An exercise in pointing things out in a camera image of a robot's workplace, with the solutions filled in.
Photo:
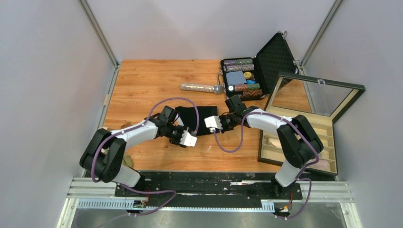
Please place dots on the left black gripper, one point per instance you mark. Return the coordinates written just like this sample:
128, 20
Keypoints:
177, 142

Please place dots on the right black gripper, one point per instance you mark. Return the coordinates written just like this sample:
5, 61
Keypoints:
224, 129

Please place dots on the cream boxer underwear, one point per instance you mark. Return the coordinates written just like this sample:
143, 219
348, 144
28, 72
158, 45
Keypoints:
274, 142

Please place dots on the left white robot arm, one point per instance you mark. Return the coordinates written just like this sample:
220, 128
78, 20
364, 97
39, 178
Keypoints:
105, 152

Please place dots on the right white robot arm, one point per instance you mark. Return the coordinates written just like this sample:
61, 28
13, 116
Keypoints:
299, 142

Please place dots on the pink rolled underwear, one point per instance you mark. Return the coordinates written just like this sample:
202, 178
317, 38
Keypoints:
323, 165

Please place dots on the rhinestone silver microphone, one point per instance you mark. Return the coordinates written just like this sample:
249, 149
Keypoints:
216, 89

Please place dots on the black poker chip case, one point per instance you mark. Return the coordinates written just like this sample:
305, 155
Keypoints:
253, 78

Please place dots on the wooden compartment display box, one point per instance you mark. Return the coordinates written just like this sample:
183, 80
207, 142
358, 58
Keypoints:
321, 101

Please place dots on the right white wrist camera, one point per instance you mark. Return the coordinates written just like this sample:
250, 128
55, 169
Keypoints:
213, 123

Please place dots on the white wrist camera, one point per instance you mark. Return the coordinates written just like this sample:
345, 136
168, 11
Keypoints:
213, 123
188, 140

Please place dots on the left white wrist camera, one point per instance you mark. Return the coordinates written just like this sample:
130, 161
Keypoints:
188, 140

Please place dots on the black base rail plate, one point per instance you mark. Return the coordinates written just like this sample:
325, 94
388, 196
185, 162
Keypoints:
218, 189

